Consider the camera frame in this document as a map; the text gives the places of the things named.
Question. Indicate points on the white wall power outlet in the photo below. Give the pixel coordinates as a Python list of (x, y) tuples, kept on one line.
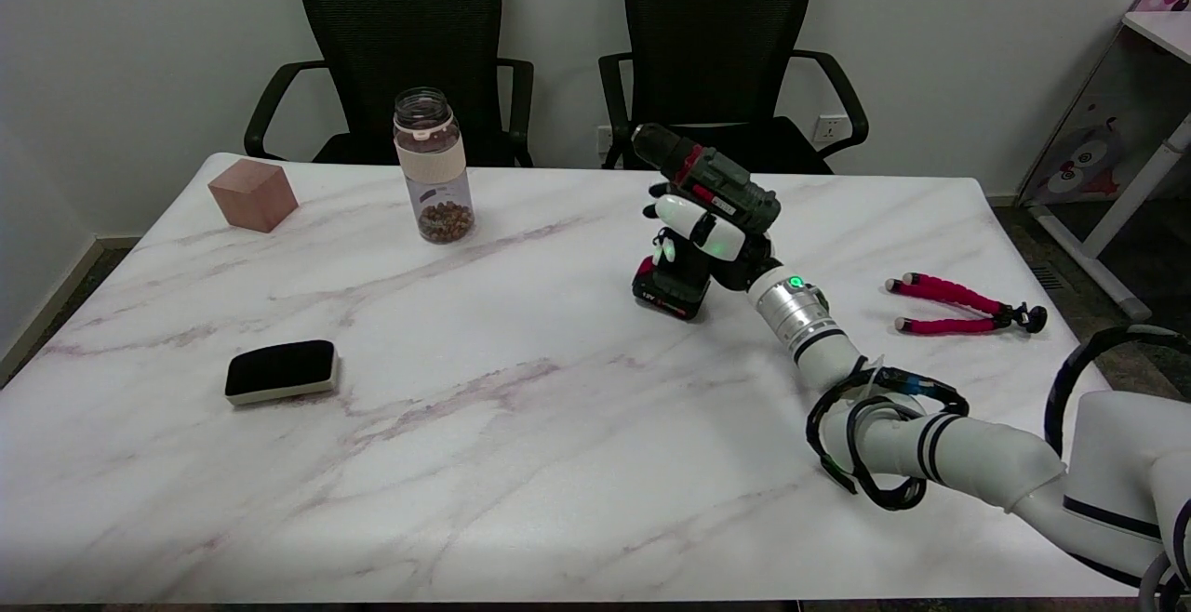
[(830, 130), (605, 138)]

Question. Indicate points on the black mesh office chair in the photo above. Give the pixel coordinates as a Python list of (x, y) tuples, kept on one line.
[(400, 45), (721, 35)]

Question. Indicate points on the green red power screwdriver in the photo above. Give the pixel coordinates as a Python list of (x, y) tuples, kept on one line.
[(730, 189)]

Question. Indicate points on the white desk with cartoon panel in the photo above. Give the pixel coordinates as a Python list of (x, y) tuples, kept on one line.
[(1107, 128)]

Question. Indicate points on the pink wooden cube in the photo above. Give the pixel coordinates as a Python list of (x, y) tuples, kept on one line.
[(253, 193)]

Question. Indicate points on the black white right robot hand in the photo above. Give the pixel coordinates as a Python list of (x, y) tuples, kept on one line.
[(712, 235)]

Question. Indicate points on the black whiteboard eraser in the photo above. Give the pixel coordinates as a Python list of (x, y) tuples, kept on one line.
[(279, 368)]

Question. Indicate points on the red flexible mini tripod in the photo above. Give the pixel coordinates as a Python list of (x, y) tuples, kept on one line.
[(949, 294)]

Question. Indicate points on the clear jar with nuts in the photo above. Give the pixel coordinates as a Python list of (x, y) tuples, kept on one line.
[(434, 170)]

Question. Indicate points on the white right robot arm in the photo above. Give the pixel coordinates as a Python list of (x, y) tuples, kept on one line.
[(977, 454)]

